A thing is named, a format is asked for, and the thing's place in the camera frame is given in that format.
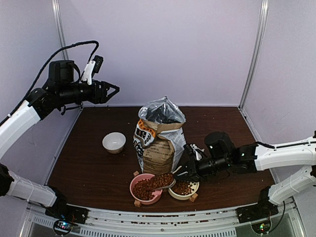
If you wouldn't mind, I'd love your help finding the circuit board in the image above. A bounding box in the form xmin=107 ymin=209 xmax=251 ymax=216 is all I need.
xmin=251 ymin=222 xmax=272 ymax=235
xmin=53 ymin=220 xmax=74 ymax=235

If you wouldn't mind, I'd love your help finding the brown kibble in pink bowl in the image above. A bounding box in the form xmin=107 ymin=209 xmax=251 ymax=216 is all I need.
xmin=132 ymin=179 xmax=154 ymax=201

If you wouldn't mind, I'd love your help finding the silver metal scoop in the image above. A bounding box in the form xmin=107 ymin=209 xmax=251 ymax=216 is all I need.
xmin=149 ymin=166 xmax=182 ymax=190

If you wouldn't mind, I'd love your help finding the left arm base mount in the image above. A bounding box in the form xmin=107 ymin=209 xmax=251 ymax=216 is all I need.
xmin=43 ymin=186 xmax=88 ymax=224

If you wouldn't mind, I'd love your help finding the brown kibble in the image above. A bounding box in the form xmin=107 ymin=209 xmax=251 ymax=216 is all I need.
xmin=149 ymin=172 xmax=174 ymax=190
xmin=132 ymin=179 xmax=154 ymax=201
xmin=171 ymin=181 xmax=197 ymax=196

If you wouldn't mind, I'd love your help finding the right circuit board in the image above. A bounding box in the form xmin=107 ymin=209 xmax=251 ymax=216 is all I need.
xmin=251 ymin=222 xmax=272 ymax=235

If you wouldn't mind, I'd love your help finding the left circuit board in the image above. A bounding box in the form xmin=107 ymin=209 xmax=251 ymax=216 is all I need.
xmin=53 ymin=220 xmax=74 ymax=235

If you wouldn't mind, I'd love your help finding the brown pet food bag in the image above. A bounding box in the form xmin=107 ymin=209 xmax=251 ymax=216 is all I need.
xmin=133 ymin=97 xmax=186 ymax=175

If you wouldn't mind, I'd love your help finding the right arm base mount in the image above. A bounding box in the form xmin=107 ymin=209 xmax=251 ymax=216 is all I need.
xmin=236 ymin=186 xmax=278 ymax=223

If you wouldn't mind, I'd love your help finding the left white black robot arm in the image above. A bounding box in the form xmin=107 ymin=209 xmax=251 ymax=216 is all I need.
xmin=0 ymin=56 xmax=119 ymax=219

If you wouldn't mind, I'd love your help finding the cream cat-ear pet bowl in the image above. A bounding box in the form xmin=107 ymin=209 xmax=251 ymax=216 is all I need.
xmin=167 ymin=179 xmax=199 ymax=202

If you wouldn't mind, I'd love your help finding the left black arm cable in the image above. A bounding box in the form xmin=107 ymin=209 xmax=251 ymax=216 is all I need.
xmin=0 ymin=40 xmax=99 ymax=126

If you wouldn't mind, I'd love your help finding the aluminium corner post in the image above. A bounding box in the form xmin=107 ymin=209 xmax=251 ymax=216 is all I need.
xmin=51 ymin=0 xmax=66 ymax=47
xmin=238 ymin=0 xmax=269 ymax=111

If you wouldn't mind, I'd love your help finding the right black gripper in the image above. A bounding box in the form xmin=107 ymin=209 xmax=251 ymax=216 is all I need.
xmin=173 ymin=156 xmax=230 ymax=184

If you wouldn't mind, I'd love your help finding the brown kibble in cream bowl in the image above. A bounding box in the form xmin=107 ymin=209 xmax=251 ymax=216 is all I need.
xmin=171 ymin=181 xmax=197 ymax=196

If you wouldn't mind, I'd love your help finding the wooden bowl stand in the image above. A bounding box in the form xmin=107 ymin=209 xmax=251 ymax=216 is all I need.
xmin=129 ymin=172 xmax=199 ymax=207

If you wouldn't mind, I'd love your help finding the white ceramic bowl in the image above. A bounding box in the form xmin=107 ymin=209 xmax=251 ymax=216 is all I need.
xmin=102 ymin=132 xmax=126 ymax=154

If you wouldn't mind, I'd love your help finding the right aluminium corner post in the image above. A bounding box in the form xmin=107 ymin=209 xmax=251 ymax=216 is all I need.
xmin=238 ymin=0 xmax=269 ymax=111

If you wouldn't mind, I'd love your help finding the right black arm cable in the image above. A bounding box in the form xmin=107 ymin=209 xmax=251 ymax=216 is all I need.
xmin=280 ymin=201 xmax=286 ymax=228

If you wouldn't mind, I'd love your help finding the left aluminium corner post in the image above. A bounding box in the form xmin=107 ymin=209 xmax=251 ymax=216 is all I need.
xmin=51 ymin=0 xmax=66 ymax=47

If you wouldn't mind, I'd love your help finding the pink pet bowl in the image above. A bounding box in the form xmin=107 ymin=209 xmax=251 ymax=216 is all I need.
xmin=129 ymin=173 xmax=162 ymax=205

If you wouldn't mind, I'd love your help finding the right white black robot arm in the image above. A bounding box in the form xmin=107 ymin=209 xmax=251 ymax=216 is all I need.
xmin=174 ymin=132 xmax=316 ymax=218

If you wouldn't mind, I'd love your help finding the front aluminium rail frame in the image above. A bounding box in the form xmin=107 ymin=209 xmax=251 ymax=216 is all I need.
xmin=18 ymin=198 xmax=307 ymax=237

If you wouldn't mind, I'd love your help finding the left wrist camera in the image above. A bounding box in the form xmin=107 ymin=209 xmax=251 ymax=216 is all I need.
xmin=80 ymin=55 xmax=104 ymax=85

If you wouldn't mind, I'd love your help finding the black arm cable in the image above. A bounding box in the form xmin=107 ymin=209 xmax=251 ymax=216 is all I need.
xmin=0 ymin=40 xmax=99 ymax=126
xmin=280 ymin=201 xmax=286 ymax=228

